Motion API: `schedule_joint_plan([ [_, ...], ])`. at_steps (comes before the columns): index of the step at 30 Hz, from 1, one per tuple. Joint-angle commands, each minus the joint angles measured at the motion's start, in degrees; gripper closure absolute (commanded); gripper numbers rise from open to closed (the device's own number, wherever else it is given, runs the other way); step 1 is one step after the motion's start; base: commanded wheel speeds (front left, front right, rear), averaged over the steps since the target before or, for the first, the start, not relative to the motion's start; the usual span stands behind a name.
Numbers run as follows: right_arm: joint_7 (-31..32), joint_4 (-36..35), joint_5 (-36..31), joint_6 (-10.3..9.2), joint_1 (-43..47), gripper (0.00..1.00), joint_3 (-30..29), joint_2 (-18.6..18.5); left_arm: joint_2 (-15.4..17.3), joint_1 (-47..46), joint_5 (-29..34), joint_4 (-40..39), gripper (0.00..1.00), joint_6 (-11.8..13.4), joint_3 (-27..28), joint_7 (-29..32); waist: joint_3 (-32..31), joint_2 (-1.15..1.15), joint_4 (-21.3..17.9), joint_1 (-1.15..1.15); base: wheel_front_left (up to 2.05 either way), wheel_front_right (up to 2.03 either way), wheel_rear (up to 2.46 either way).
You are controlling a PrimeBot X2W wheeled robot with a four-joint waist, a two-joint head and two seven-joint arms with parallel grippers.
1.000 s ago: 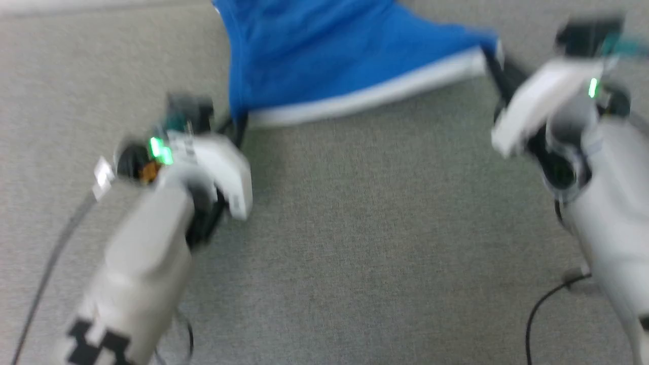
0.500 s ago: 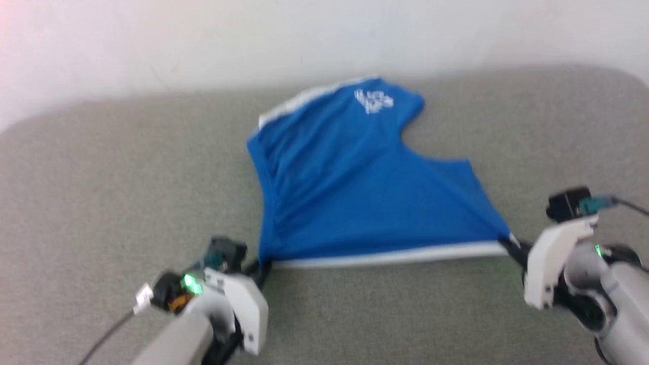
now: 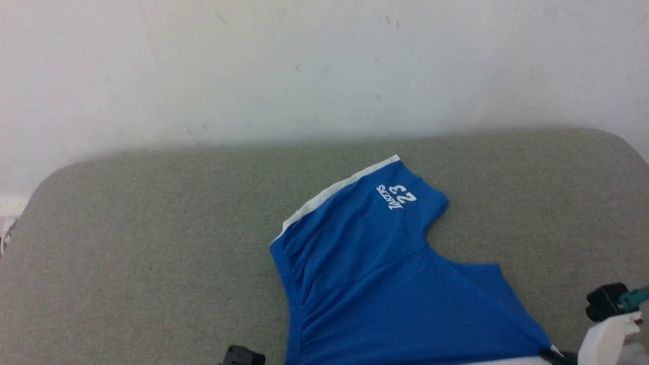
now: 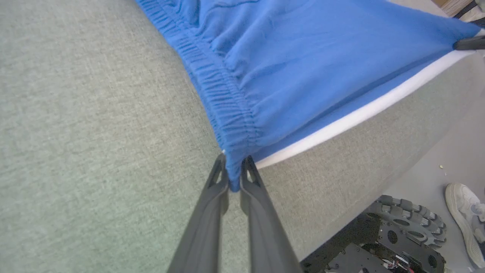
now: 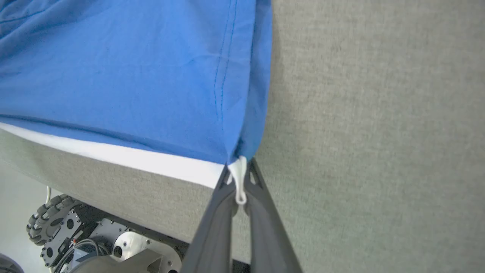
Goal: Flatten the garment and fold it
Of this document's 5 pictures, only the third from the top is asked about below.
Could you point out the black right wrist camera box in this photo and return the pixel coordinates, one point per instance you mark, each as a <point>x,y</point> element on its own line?
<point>606,301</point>

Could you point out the grey-green fabric sofa seat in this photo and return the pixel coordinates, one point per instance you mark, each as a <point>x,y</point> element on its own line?
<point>152,253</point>

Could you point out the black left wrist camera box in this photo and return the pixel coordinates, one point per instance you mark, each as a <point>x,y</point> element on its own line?
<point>244,356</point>

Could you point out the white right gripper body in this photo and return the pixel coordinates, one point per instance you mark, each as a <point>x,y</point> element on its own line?
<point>606,339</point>

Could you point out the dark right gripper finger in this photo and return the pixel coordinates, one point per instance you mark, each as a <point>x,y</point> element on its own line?
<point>557,357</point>

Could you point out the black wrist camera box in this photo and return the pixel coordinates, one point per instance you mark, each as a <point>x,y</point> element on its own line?
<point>244,356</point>
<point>606,301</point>

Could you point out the blue white basketball shorts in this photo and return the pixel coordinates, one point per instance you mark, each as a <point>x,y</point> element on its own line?
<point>380,284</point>

